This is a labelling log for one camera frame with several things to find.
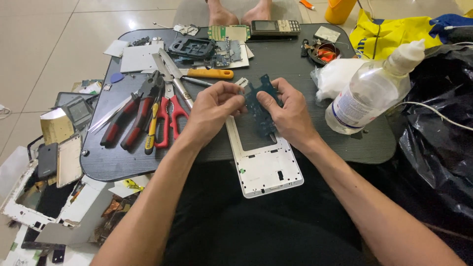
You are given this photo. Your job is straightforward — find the dark tablet screen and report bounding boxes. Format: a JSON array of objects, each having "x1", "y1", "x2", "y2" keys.
[{"x1": 54, "y1": 92, "x2": 99, "y2": 108}]

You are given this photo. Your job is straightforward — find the blue phone circuit board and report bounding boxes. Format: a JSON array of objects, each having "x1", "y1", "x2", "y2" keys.
[{"x1": 243, "y1": 74, "x2": 284, "y2": 138}]

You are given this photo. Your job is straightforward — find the gold phone back cover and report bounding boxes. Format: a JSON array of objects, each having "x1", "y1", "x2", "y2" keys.
[{"x1": 56, "y1": 133, "x2": 83, "y2": 188}]

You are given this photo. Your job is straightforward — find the silver metal screwdriver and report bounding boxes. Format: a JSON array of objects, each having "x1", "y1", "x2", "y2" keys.
[{"x1": 172, "y1": 78, "x2": 194, "y2": 110}]

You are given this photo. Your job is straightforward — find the large white plastic sheet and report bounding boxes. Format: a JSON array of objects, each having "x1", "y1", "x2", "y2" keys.
[{"x1": 120, "y1": 41, "x2": 165, "y2": 74}]

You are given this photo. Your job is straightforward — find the heap of broken phone parts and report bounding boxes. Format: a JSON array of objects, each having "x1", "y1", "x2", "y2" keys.
[{"x1": 0, "y1": 174, "x2": 148, "y2": 266}]

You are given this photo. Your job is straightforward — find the small white flat plate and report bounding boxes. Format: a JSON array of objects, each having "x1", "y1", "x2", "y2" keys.
[{"x1": 314, "y1": 25, "x2": 341, "y2": 43}]

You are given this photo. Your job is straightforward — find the yellow tape scrap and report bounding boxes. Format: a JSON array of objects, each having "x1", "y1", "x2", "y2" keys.
[{"x1": 123, "y1": 179, "x2": 145, "y2": 192}]

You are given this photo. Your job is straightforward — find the black plastic garbage bag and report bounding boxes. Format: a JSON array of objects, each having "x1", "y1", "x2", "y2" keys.
[{"x1": 384, "y1": 44, "x2": 473, "y2": 241}]

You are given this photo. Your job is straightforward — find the gold foil plate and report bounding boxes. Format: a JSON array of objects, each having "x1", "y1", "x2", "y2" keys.
[{"x1": 39, "y1": 107, "x2": 75, "y2": 146}]

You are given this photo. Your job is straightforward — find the white phone frame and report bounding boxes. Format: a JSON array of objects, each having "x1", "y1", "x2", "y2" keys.
[{"x1": 225, "y1": 115, "x2": 304, "y2": 199}]

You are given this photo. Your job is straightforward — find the black phone frame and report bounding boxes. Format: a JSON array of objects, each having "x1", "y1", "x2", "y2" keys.
[{"x1": 168, "y1": 37, "x2": 216, "y2": 60}]

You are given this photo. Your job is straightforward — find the red black pliers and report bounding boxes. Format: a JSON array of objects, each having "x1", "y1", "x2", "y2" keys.
[{"x1": 100, "y1": 70, "x2": 165, "y2": 151}]

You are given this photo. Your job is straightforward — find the small white plastic sheet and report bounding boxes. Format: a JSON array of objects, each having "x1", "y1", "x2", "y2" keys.
[{"x1": 103, "y1": 39, "x2": 130, "y2": 58}]

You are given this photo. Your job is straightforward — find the silver metal shield pieces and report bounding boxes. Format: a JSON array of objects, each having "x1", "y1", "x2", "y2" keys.
[{"x1": 173, "y1": 24, "x2": 200, "y2": 37}]

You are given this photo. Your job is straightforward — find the grey metal phone frame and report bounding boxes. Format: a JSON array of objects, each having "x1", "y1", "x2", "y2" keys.
[{"x1": 61, "y1": 96, "x2": 94, "y2": 127}]

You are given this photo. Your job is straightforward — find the person's left hand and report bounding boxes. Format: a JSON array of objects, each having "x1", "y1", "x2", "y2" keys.
[{"x1": 183, "y1": 81, "x2": 249, "y2": 147}]

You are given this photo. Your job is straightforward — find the orange handled knife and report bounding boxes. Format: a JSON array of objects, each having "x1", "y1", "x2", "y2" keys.
[{"x1": 142, "y1": 67, "x2": 234, "y2": 80}]

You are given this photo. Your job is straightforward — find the yellow blue bag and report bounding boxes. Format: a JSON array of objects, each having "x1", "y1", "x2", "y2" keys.
[{"x1": 349, "y1": 9, "x2": 473, "y2": 62}]

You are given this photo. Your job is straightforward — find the gold black keypad phone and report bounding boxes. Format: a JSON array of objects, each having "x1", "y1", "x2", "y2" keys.
[{"x1": 251, "y1": 20, "x2": 302, "y2": 36}]

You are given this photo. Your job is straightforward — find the silver tweezers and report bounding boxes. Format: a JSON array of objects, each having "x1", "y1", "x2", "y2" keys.
[{"x1": 88, "y1": 94, "x2": 134, "y2": 134}]

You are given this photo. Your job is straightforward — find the heap of dark circuit boards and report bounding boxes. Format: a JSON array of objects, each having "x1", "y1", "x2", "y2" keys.
[{"x1": 212, "y1": 39, "x2": 244, "y2": 68}]

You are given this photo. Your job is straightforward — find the person's black shorts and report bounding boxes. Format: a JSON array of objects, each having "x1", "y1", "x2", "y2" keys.
[{"x1": 162, "y1": 153, "x2": 374, "y2": 266}]

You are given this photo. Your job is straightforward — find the white plastic bag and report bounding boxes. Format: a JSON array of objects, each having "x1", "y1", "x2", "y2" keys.
[{"x1": 310, "y1": 58, "x2": 371, "y2": 108}]

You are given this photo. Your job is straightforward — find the person's right hand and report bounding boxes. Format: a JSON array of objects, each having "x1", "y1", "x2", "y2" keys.
[{"x1": 256, "y1": 77, "x2": 322, "y2": 152}]

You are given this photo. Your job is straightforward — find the green circuit board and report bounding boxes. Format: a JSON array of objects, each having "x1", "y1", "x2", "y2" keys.
[{"x1": 207, "y1": 25, "x2": 251, "y2": 41}]

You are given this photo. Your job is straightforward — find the white plate under circuit boards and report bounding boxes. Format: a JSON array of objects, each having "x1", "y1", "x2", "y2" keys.
[{"x1": 192, "y1": 40, "x2": 255, "y2": 70}]

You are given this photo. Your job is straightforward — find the orange plastic container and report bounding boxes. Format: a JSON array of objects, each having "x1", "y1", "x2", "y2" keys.
[{"x1": 324, "y1": 0, "x2": 358, "y2": 25}]

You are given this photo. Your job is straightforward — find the yellow black handled cutter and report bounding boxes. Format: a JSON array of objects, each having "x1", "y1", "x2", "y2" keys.
[{"x1": 144, "y1": 99, "x2": 160, "y2": 155}]

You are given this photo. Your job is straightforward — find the thin silver metal rod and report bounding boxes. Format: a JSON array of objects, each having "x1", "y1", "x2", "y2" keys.
[{"x1": 182, "y1": 76, "x2": 214, "y2": 88}]

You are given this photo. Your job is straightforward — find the white tablet frame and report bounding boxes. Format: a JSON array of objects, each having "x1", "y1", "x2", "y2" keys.
[{"x1": 0, "y1": 159, "x2": 97, "y2": 232}]

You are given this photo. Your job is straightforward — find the clear bottle with white nozzle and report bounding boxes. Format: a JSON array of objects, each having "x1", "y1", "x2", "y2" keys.
[{"x1": 325, "y1": 39, "x2": 426, "y2": 136}]

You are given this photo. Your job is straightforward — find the red handled scissors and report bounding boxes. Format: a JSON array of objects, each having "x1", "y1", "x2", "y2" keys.
[{"x1": 152, "y1": 48, "x2": 190, "y2": 149}]

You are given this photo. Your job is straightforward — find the black speaker with copper coil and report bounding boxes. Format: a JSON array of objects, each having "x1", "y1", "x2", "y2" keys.
[{"x1": 301, "y1": 38, "x2": 341, "y2": 66}]

